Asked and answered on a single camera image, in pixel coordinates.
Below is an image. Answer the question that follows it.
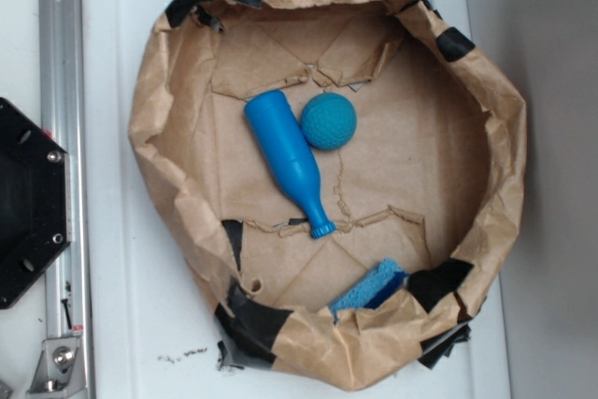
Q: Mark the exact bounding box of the blue dimpled ball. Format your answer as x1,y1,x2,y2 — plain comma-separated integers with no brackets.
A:
300,93,357,150

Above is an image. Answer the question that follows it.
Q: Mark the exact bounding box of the blue plastic toy bottle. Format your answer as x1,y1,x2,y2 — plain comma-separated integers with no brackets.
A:
244,91,335,238

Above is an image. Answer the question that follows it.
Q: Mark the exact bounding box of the brown paper bag bin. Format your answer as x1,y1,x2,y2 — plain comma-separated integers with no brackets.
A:
129,0,527,391

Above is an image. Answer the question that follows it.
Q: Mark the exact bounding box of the blue sponge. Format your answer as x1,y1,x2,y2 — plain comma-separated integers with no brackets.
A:
328,258,409,321

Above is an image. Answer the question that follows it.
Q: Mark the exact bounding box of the white tray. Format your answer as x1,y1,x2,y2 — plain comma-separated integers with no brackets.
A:
82,0,511,398

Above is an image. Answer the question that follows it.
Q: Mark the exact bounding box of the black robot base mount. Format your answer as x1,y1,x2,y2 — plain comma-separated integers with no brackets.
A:
0,98,69,310

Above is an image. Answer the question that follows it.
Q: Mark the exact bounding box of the aluminium extrusion rail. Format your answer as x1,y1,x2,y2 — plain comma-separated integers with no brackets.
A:
39,0,96,398

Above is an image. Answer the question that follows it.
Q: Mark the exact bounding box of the metal corner bracket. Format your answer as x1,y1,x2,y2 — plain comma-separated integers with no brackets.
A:
26,336,86,398

